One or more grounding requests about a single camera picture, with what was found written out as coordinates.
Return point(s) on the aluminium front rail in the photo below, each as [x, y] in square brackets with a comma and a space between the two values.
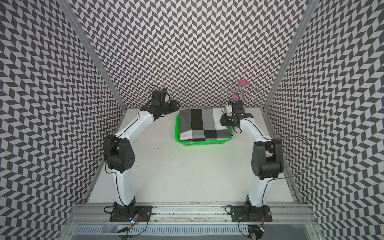
[190, 213]

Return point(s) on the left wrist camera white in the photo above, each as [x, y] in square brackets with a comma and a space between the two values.
[159, 97]

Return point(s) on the green plastic basket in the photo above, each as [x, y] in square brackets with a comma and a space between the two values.
[211, 142]

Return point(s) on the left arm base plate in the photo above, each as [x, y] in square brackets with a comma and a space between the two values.
[135, 213]

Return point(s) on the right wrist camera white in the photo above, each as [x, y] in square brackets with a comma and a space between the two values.
[230, 108]

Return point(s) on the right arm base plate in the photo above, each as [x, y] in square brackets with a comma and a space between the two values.
[251, 214]

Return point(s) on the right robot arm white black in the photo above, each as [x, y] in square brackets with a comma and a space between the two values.
[266, 161]

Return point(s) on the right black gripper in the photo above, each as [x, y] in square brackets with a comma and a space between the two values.
[224, 120]

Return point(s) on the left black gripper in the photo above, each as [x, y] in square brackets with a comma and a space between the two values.
[175, 107]

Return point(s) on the black grey block scarf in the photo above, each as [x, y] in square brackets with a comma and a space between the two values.
[200, 125]

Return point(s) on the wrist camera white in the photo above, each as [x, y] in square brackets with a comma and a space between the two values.
[230, 108]
[159, 97]

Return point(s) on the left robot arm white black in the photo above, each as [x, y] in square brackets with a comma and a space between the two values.
[119, 153]

